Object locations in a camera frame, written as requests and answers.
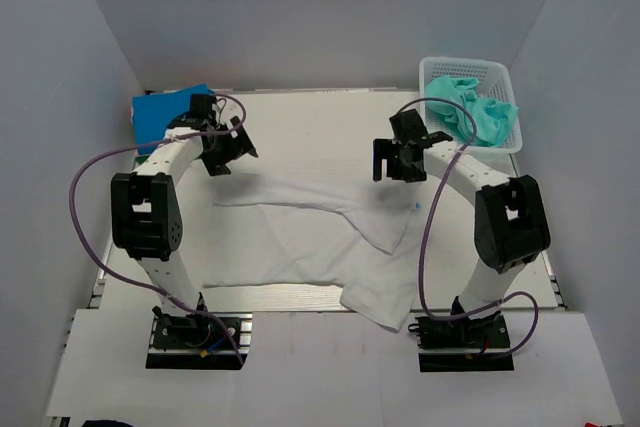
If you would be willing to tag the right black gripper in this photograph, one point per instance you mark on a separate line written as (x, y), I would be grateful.
(385, 149)

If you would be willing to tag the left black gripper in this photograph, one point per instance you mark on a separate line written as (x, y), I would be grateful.
(216, 164)

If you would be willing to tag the white t shirt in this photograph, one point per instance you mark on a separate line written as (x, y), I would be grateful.
(351, 233)

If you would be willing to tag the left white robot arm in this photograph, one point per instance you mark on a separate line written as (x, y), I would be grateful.
(146, 218)

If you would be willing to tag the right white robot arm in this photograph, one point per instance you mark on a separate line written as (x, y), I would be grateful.
(510, 225)

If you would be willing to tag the blue folded t shirt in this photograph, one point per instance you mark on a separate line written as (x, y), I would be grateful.
(156, 112)

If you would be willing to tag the teal t shirt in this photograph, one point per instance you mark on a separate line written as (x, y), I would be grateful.
(493, 118)

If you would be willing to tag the white plastic basket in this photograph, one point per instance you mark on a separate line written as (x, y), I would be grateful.
(494, 81)

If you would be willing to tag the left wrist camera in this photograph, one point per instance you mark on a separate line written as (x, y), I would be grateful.
(218, 106)

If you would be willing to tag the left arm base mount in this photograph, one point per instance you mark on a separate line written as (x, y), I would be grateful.
(196, 343)

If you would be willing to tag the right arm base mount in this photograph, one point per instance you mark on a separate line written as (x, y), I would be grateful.
(462, 346)

